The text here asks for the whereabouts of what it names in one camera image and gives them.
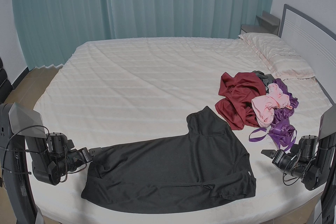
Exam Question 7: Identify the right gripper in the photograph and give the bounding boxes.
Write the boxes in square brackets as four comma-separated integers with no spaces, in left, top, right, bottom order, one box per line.
[260,149,291,170]

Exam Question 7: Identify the grey bedside table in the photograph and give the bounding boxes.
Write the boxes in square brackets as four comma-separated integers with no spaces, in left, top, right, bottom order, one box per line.
[241,11,281,34]

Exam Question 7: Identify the purple garment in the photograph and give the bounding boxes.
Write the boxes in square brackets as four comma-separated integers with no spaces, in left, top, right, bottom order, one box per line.
[249,78,300,153]

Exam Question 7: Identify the black chest of drawers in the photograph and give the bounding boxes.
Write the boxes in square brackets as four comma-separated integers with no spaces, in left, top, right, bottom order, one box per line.
[0,56,12,99]

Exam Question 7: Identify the black T-shirt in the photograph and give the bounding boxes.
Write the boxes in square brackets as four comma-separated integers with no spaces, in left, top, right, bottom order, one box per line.
[81,106,257,211]

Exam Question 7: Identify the cream pillow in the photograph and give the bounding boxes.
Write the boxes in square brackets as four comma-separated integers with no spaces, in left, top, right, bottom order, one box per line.
[237,32,316,80]

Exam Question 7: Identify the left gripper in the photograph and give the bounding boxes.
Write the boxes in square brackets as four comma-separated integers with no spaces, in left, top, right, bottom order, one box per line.
[78,147,103,165]

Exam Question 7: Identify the bed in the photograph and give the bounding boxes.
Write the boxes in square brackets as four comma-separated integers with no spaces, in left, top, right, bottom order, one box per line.
[5,4,336,221]

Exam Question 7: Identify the black cable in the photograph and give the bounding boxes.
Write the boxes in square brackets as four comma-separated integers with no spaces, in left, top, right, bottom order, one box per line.
[1,125,50,173]

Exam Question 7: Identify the pink garment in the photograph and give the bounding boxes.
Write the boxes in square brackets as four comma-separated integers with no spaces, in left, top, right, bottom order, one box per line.
[251,83,293,128]

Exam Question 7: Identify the grey garment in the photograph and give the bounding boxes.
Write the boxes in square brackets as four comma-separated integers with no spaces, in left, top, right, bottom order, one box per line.
[252,70,275,87]

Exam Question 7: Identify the dark red garment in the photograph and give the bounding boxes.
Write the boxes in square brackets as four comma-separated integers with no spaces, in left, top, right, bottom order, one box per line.
[215,72,267,131]

